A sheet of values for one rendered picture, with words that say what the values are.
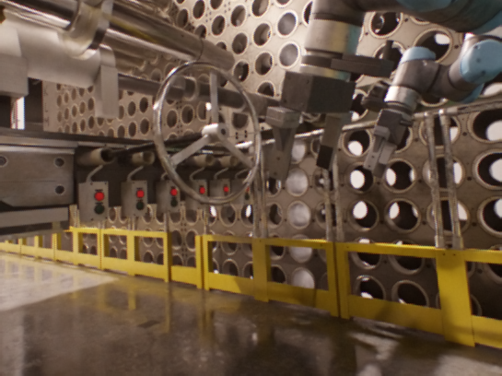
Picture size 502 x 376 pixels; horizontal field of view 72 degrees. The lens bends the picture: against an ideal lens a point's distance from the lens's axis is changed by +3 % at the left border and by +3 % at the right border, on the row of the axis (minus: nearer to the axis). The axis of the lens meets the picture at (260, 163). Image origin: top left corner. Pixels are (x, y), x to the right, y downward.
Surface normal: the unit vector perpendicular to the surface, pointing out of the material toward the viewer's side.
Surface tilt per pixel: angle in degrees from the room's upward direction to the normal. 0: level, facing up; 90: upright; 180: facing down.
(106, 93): 90
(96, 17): 90
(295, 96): 98
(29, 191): 90
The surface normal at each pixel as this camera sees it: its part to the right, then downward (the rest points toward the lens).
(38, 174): 0.78, -0.09
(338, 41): 0.06, 0.29
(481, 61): -0.17, -0.07
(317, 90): 0.74, 0.31
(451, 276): -0.62, -0.02
